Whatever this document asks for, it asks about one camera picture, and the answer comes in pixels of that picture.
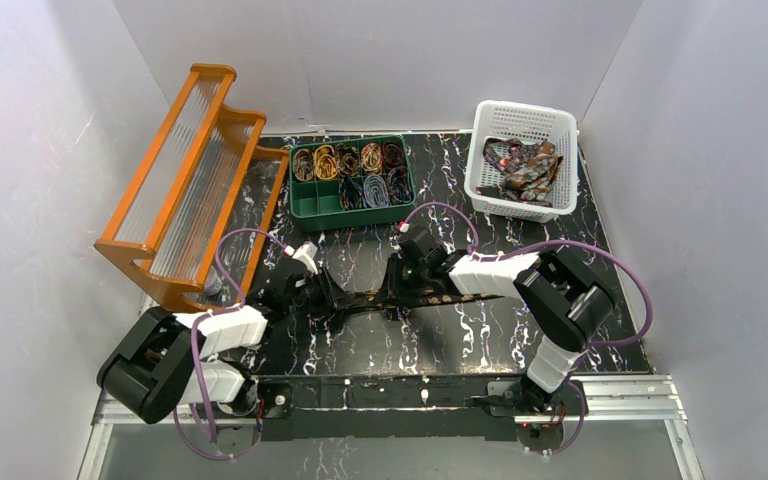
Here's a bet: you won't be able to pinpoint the aluminium rail frame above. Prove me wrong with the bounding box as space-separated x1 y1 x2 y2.
79 291 703 480

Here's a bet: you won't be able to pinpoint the dark red rolled tie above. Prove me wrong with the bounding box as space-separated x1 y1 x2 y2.
381 141 406 172

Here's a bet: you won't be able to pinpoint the dark blue rolled tie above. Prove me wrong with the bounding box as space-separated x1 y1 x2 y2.
386 166 414 205

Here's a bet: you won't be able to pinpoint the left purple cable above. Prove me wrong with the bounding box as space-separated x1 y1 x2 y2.
171 228 293 462

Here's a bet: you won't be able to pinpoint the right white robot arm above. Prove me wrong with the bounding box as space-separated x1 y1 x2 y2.
376 227 616 413

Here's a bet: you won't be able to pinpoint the orange wooden rack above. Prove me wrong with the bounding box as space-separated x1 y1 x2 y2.
94 63 290 313

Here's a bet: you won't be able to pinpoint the dark floral tie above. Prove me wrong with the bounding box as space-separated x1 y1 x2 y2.
333 290 501 314

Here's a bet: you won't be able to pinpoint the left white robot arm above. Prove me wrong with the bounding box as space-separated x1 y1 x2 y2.
96 243 353 424

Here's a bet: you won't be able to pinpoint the light blue rolled tie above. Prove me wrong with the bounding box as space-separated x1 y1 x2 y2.
363 174 390 208

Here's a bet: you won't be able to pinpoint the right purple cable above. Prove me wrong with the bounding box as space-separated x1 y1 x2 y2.
398 201 654 457

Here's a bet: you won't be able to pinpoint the dark multicolour rolled tie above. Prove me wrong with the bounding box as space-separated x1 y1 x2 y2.
338 176 365 211

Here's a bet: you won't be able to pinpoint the patterned ties in basket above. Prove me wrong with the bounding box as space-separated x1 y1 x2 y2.
483 138 564 207

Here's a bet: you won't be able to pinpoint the green compartment tray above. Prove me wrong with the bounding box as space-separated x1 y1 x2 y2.
289 136 416 232

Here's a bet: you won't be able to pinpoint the white plastic basket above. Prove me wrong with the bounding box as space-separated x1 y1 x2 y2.
465 100 579 223

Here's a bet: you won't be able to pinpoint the orange rolled tie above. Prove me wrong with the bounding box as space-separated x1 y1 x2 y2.
360 142 383 175

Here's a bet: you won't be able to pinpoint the black base bar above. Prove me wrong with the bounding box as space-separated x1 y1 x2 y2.
260 374 519 442

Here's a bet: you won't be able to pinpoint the purple cable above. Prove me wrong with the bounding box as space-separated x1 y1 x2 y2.
171 228 293 462
398 201 654 457

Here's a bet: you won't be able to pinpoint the dark brown rolled tie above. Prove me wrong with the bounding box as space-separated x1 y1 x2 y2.
335 143 362 177

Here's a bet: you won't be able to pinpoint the yellow rolled tie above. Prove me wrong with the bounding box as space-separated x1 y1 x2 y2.
313 145 340 181

